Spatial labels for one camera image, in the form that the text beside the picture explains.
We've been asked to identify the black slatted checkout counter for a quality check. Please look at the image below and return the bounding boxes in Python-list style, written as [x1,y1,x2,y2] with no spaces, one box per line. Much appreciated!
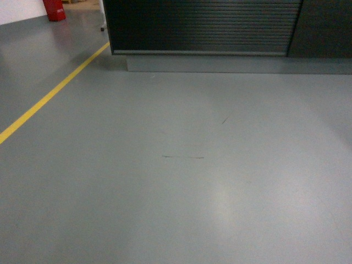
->
[103,1,351,75]

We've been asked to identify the red fire extinguisher box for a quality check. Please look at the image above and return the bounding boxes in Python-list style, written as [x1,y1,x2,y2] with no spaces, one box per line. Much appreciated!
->
[43,0,66,22]

